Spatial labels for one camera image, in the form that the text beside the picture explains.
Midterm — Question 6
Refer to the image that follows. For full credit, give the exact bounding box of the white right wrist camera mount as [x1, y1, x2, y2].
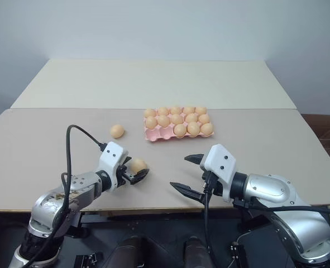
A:
[199, 143, 238, 203]

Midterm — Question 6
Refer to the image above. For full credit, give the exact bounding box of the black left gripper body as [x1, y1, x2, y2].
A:
[116, 164, 135, 187]

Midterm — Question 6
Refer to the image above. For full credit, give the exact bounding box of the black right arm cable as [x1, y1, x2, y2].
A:
[202, 173, 224, 265]

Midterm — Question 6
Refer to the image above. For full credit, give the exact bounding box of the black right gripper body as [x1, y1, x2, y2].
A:
[199, 170, 224, 201]

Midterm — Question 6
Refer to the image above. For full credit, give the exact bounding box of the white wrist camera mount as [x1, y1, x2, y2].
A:
[99, 141, 130, 193]
[199, 143, 238, 203]

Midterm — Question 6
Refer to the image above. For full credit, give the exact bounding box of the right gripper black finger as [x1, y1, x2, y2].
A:
[184, 152, 206, 167]
[169, 181, 204, 202]

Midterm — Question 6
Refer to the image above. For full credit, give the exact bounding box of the black metal bracket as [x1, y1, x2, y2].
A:
[75, 251, 103, 268]

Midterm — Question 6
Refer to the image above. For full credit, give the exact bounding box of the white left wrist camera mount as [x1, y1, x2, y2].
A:
[99, 141, 130, 193]

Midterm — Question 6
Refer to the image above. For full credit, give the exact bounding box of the dark rounded shape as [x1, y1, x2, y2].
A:
[183, 236, 208, 268]
[108, 236, 143, 268]

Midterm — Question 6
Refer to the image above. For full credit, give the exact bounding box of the pink egg carton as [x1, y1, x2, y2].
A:
[143, 106, 216, 142]

